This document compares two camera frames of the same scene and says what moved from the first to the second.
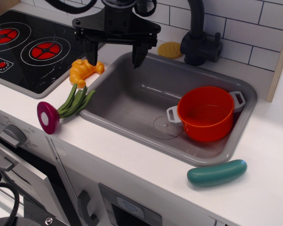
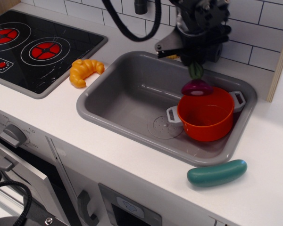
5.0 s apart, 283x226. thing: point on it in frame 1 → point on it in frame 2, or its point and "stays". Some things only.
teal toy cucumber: (211, 176) stays
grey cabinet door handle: (83, 200) stays
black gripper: (117, 22) → (200, 23)
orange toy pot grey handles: (206, 112) stays
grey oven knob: (13, 135) stays
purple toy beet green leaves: (76, 100) → (197, 86)
